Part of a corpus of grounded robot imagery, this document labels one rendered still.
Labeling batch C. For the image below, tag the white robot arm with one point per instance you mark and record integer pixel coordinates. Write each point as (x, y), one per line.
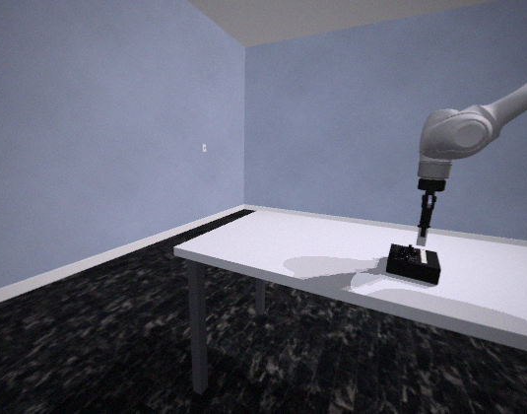
(464, 135)

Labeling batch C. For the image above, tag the black lighting desk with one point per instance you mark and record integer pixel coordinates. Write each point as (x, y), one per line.
(415, 263)

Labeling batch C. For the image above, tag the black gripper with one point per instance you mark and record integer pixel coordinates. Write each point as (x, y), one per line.
(430, 186)

